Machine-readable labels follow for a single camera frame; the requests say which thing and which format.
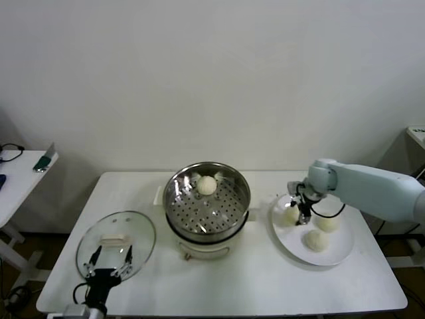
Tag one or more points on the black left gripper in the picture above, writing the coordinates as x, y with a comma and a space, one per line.
101, 285

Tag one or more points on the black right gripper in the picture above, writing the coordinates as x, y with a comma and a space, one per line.
309, 196

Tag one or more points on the white steamed baozi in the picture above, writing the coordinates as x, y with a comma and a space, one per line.
317, 241
206, 185
289, 218
328, 224

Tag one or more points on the pale right robot arm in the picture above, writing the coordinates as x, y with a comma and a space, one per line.
372, 186

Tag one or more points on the stainless steel steamer basket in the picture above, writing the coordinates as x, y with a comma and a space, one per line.
206, 216

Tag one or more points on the white round plate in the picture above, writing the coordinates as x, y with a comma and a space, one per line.
338, 252

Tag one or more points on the white electric cooking pot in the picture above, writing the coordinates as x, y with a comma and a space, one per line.
206, 251

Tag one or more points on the white side table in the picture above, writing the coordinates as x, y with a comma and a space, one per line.
20, 179

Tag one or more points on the black power adapter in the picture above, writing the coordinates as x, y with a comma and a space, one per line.
419, 174

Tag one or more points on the white cabinet stand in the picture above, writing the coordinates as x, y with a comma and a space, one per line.
415, 139

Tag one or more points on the dark blue flat object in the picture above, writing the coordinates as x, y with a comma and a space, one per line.
2, 182

